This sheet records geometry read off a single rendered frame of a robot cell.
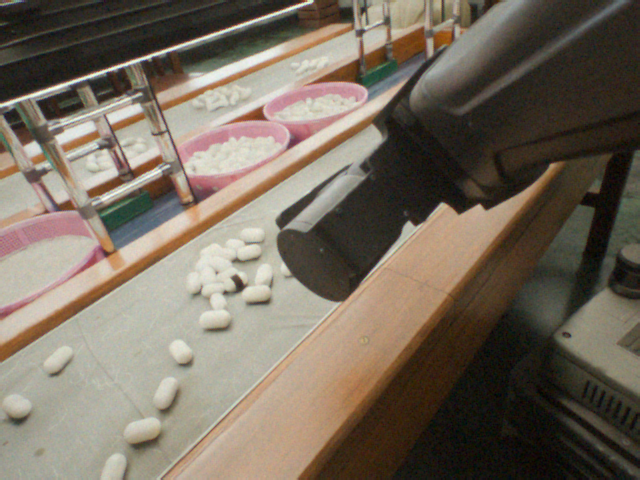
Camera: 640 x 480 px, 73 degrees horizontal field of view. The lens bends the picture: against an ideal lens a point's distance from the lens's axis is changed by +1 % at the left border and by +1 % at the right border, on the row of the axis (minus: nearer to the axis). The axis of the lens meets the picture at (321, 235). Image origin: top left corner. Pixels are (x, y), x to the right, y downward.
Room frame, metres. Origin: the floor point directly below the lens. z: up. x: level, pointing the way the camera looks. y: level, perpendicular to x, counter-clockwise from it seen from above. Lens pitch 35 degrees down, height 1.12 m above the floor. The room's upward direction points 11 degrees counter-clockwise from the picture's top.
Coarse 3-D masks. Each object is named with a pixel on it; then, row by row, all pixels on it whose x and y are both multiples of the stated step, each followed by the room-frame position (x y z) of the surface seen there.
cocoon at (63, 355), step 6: (60, 348) 0.38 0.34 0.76; (66, 348) 0.38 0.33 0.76; (54, 354) 0.37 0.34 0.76; (60, 354) 0.37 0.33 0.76; (66, 354) 0.38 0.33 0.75; (72, 354) 0.38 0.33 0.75; (48, 360) 0.37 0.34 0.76; (54, 360) 0.37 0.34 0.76; (60, 360) 0.37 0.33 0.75; (66, 360) 0.37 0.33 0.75; (48, 366) 0.36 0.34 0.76; (54, 366) 0.36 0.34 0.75; (60, 366) 0.36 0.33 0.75; (48, 372) 0.36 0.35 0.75; (54, 372) 0.36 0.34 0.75
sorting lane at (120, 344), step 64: (192, 256) 0.55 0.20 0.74; (384, 256) 0.46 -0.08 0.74; (128, 320) 0.43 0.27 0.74; (192, 320) 0.41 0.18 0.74; (256, 320) 0.38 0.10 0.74; (320, 320) 0.36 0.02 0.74; (0, 384) 0.36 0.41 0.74; (64, 384) 0.34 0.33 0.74; (128, 384) 0.32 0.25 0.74; (192, 384) 0.31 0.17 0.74; (256, 384) 0.29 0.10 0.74; (0, 448) 0.28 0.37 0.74; (64, 448) 0.26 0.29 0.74; (128, 448) 0.25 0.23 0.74; (192, 448) 0.23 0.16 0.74
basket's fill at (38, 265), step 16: (64, 240) 0.69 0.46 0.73; (80, 240) 0.67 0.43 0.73; (16, 256) 0.66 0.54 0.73; (32, 256) 0.65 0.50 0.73; (48, 256) 0.64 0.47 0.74; (64, 256) 0.63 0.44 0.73; (80, 256) 0.63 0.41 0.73; (0, 272) 0.62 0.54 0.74; (16, 272) 0.61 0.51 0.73; (32, 272) 0.60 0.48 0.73; (48, 272) 0.59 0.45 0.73; (64, 272) 0.58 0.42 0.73; (0, 288) 0.58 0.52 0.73; (16, 288) 0.56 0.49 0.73; (32, 288) 0.55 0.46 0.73; (0, 304) 0.53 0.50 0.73
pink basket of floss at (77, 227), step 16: (16, 224) 0.71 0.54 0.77; (32, 224) 0.72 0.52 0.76; (48, 224) 0.72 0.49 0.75; (64, 224) 0.72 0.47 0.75; (80, 224) 0.71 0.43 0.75; (16, 240) 0.70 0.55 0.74; (32, 240) 0.71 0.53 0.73; (48, 240) 0.71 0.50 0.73; (0, 256) 0.68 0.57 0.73; (96, 256) 0.59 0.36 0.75; (80, 272) 0.55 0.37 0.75; (48, 288) 0.50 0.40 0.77; (16, 304) 0.48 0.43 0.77
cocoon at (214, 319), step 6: (210, 312) 0.39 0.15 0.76; (216, 312) 0.39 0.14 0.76; (222, 312) 0.39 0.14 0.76; (228, 312) 0.39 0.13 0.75; (204, 318) 0.38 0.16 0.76; (210, 318) 0.38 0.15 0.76; (216, 318) 0.38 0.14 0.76; (222, 318) 0.38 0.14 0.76; (228, 318) 0.38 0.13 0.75; (204, 324) 0.38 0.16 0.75; (210, 324) 0.38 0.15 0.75; (216, 324) 0.38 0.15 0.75; (222, 324) 0.38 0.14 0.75
